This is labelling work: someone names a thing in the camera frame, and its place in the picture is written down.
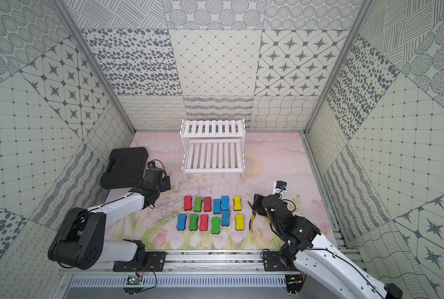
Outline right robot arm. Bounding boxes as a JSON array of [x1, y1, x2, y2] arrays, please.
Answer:
[[251, 194, 403, 299]]

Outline white cable duct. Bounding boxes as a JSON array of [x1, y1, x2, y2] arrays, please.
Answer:
[[70, 274, 286, 289]]

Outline black plastic tool case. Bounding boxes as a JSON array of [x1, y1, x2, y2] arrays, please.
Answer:
[[100, 147, 148, 189]]

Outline green eraser top shelf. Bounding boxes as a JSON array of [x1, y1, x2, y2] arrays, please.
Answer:
[[193, 197, 203, 213]]

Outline blue eraser shelf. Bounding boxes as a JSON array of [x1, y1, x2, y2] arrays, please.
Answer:
[[221, 210, 231, 227], [213, 199, 222, 214], [177, 214, 187, 230], [221, 196, 230, 211]]

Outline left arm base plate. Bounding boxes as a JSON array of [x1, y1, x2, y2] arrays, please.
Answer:
[[113, 251, 167, 272]]

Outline blue eraser top shelf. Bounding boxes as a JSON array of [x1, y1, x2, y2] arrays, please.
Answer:
[[213, 199, 222, 214], [221, 196, 230, 211]]

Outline red eraser top shelf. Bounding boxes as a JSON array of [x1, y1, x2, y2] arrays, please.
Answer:
[[183, 196, 193, 211], [203, 197, 212, 212]]

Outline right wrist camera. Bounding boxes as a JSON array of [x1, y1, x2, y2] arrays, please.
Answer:
[[272, 181, 287, 199]]

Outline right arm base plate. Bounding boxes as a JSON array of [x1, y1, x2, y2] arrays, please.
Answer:
[[261, 250, 298, 272]]

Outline yellow eraser top shelf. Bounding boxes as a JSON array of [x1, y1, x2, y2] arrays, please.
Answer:
[[233, 196, 242, 211]]

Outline white wooden two-tier shelf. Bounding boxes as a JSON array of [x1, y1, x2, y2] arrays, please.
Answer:
[[179, 119, 246, 183]]

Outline aluminium mounting rail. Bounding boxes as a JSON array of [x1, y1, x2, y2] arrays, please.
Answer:
[[62, 248, 368, 275]]

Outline yellow eraser shelf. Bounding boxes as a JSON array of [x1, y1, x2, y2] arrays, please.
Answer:
[[233, 196, 242, 211], [235, 214, 244, 230]]

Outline yellow handled pliers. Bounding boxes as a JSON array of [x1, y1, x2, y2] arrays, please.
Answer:
[[248, 202, 258, 234]]

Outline red eraser shelf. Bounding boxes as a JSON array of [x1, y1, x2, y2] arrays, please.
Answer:
[[199, 214, 209, 231], [203, 197, 212, 212], [183, 196, 193, 211]]

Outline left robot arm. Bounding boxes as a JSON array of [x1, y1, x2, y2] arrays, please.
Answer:
[[47, 162, 171, 272]]

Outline green eraser shelf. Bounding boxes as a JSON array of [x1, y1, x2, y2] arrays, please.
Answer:
[[193, 197, 203, 213], [211, 217, 221, 235], [189, 214, 199, 231]]

